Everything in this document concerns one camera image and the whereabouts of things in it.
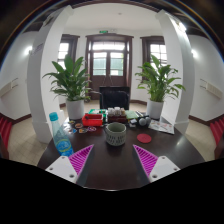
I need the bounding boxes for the potted leafy plant white pot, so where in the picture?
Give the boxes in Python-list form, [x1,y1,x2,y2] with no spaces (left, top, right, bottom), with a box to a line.
[134,54,186,120]
[42,54,93,120]

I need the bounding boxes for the red carpeted staircase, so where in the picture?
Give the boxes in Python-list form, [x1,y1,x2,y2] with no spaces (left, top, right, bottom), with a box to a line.
[209,116,224,146]
[0,114,13,149]

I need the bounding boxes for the dark tray of small jars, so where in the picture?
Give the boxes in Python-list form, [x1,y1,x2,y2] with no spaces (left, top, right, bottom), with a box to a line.
[106,106,128,124]

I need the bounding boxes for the black office chair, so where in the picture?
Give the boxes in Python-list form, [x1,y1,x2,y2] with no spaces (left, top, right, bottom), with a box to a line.
[98,85,131,111]

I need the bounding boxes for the brown wooden double door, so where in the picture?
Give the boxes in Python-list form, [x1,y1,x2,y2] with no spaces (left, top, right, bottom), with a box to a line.
[85,33,134,101]

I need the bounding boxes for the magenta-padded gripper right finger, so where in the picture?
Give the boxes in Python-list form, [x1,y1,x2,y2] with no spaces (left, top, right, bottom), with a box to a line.
[131,144,182,187]

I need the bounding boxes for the grey patterned ceramic mug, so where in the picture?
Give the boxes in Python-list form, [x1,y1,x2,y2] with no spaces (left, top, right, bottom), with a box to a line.
[104,121,128,147]

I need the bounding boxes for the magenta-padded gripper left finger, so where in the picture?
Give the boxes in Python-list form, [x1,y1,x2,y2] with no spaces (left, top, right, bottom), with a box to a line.
[44,143,96,186]

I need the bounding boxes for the flat round red coaster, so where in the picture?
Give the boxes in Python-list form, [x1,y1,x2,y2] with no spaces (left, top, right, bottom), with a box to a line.
[136,133,153,144]

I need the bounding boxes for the light green folded cloth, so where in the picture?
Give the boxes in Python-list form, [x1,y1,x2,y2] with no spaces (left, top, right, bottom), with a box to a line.
[124,110,139,120]

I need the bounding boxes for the white printed paper leaflet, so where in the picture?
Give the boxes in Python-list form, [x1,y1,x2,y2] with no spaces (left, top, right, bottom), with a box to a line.
[148,119,176,135]

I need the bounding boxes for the green flat box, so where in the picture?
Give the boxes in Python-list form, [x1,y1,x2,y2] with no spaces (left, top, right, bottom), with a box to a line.
[88,108,108,118]

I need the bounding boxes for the brown framed window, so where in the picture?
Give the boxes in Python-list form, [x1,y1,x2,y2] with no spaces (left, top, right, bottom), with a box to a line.
[57,34,81,71]
[140,35,168,68]

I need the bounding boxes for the clear blue-capped water bottle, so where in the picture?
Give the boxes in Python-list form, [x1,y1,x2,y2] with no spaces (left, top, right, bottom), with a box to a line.
[48,111,75,158]

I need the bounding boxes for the red plastic box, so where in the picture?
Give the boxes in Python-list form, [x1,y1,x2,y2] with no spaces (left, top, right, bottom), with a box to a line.
[81,113,104,128]

